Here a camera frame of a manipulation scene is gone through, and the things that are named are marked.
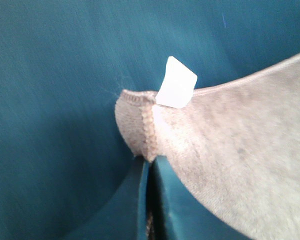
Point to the black table cloth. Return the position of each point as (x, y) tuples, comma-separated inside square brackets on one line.
[(64, 63)]

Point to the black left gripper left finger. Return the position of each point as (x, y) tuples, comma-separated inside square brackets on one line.
[(124, 216)]

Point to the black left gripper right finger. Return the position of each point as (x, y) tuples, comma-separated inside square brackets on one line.
[(177, 215)]

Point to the brown microfiber towel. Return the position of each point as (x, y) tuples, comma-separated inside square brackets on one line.
[(235, 147)]

